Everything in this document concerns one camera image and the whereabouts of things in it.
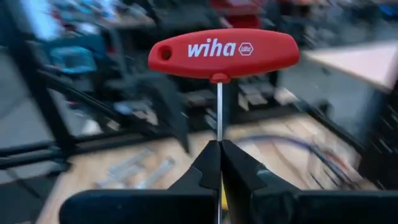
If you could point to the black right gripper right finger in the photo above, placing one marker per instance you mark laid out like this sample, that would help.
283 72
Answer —
280 208

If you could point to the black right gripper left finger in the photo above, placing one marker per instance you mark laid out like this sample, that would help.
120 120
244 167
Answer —
140 207

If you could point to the light wooden desk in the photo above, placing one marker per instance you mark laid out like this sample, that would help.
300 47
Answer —
357 62

